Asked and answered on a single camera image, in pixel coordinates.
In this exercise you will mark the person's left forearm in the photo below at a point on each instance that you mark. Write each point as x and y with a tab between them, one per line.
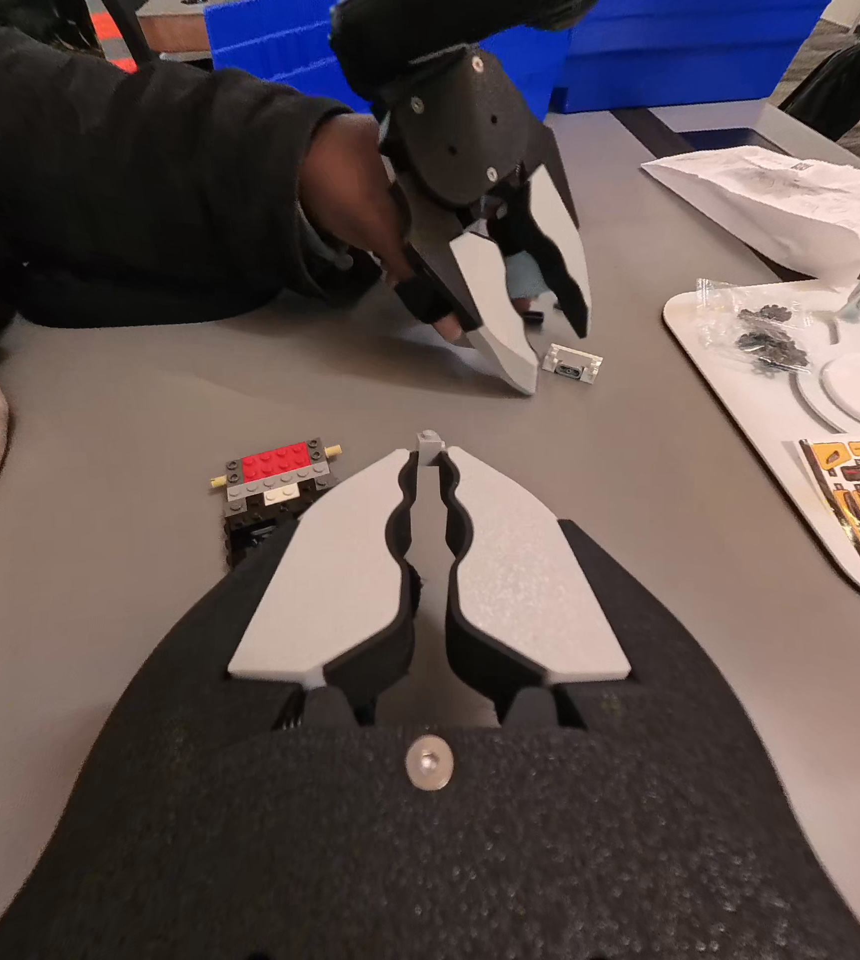
137	187

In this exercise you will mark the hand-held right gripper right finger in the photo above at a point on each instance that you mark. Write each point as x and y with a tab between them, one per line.
527	585

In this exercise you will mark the red black grey brick assembly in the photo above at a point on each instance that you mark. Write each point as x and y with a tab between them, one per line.
276	461

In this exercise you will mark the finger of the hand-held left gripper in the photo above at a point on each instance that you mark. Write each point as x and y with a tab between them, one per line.
493	315
561	240

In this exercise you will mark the plastic bag of black parts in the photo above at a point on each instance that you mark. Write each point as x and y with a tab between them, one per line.
763	337

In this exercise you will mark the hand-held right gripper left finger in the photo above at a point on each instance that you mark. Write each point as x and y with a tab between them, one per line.
325	570

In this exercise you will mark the grey desk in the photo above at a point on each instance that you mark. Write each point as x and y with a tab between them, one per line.
115	390

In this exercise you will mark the white paper bag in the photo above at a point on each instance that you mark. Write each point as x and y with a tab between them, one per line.
774	202

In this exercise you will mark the person's left hand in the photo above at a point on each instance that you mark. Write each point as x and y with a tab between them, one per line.
347	195

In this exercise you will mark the clear white brick piece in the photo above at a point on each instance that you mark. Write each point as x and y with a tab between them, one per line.
572	365

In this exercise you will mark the small light grey brick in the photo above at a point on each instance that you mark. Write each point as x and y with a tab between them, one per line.
427	444

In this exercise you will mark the blue plastic bin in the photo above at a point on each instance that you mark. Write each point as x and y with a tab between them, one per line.
272	37
684	52

